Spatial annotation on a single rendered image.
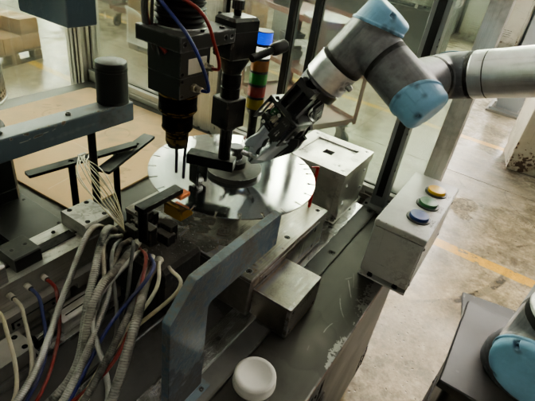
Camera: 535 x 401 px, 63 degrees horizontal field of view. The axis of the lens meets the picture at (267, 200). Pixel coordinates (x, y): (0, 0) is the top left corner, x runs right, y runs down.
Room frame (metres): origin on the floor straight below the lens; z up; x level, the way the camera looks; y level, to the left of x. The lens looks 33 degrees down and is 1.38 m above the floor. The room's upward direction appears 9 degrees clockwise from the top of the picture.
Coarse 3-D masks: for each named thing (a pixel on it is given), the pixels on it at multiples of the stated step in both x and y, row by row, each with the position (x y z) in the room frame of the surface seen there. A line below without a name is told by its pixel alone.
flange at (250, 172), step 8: (208, 168) 0.73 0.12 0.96; (240, 168) 0.74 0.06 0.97; (248, 168) 0.76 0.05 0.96; (256, 168) 0.76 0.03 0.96; (216, 176) 0.71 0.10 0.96; (224, 176) 0.71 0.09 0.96; (232, 176) 0.72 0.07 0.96; (240, 176) 0.72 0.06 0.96; (248, 176) 0.73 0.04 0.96; (256, 176) 0.73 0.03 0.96; (232, 184) 0.70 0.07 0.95; (240, 184) 0.71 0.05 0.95
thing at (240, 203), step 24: (192, 144) 0.84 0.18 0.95; (168, 168) 0.72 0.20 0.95; (264, 168) 0.79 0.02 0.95; (288, 168) 0.80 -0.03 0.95; (192, 192) 0.66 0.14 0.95; (216, 192) 0.67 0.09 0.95; (240, 192) 0.68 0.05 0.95; (264, 192) 0.70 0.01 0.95; (288, 192) 0.71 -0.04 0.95; (312, 192) 0.72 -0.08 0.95; (216, 216) 0.59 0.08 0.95; (240, 216) 0.60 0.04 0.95; (264, 216) 0.62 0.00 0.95
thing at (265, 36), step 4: (260, 28) 1.08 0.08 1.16; (264, 28) 1.09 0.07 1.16; (260, 32) 1.04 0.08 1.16; (264, 32) 1.04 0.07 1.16; (268, 32) 1.05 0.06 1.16; (272, 32) 1.06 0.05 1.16; (260, 36) 1.04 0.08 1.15; (264, 36) 1.04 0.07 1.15; (268, 36) 1.05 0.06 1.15; (272, 36) 1.06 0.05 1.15; (260, 40) 1.04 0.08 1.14; (264, 40) 1.04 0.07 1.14; (268, 40) 1.05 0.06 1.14; (260, 44) 1.04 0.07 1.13; (264, 44) 1.04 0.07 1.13; (268, 44) 1.05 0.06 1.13
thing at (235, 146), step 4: (244, 140) 0.80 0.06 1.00; (216, 144) 0.77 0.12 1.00; (232, 144) 0.76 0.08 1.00; (236, 144) 0.77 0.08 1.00; (240, 144) 0.77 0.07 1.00; (232, 148) 0.75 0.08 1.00; (236, 148) 0.75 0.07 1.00; (240, 148) 0.75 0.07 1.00; (232, 152) 0.74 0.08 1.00; (236, 152) 0.75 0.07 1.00; (240, 152) 0.75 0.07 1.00; (244, 152) 0.75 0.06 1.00; (248, 152) 0.75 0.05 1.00; (236, 156) 0.75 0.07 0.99; (240, 156) 0.75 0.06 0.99; (248, 156) 0.74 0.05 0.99; (252, 156) 0.74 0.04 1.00; (256, 156) 0.74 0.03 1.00; (236, 160) 0.75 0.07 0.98; (240, 160) 0.75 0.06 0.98
